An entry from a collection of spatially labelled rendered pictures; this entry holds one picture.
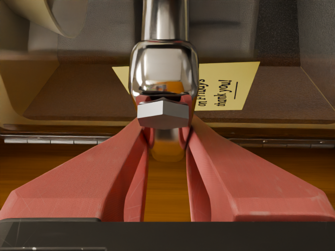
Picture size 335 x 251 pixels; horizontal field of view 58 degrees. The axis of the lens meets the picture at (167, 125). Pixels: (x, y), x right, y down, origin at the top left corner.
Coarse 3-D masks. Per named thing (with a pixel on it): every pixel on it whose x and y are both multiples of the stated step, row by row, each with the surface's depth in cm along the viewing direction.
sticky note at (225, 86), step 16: (208, 64) 15; (224, 64) 15; (240, 64) 15; (256, 64) 15; (128, 80) 18; (208, 80) 17; (224, 80) 17; (240, 80) 17; (208, 96) 20; (224, 96) 20; (240, 96) 20
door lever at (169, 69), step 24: (144, 0) 7; (168, 0) 7; (144, 24) 7; (168, 24) 7; (144, 48) 7; (168, 48) 7; (192, 48) 7; (144, 72) 6; (168, 72) 6; (192, 72) 6; (144, 96) 6; (168, 96) 6; (192, 96) 6; (144, 120) 7; (168, 120) 7; (168, 144) 11
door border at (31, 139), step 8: (0, 136) 32; (8, 136) 32; (16, 136) 32; (24, 136) 32; (32, 136) 32; (40, 136) 32; (48, 136) 32; (56, 136) 32; (64, 136) 32; (72, 136) 32; (80, 136) 32; (88, 136) 32; (96, 136) 32; (80, 144) 34; (88, 144) 34; (96, 144) 34; (264, 144) 33; (272, 144) 33; (280, 144) 33; (312, 144) 33; (320, 144) 33; (328, 144) 33
